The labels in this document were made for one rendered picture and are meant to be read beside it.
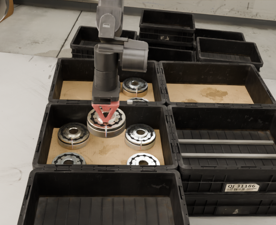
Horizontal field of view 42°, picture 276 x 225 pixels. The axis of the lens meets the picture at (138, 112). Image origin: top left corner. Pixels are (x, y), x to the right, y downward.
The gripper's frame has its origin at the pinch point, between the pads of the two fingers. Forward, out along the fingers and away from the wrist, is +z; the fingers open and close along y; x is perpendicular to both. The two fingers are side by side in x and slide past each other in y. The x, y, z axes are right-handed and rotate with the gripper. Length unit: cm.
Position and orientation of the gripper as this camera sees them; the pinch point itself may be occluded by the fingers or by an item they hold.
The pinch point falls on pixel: (105, 114)
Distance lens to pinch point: 96.3
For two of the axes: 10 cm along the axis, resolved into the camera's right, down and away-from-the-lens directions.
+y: -0.4, -6.1, 7.9
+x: -10.0, -0.2, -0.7
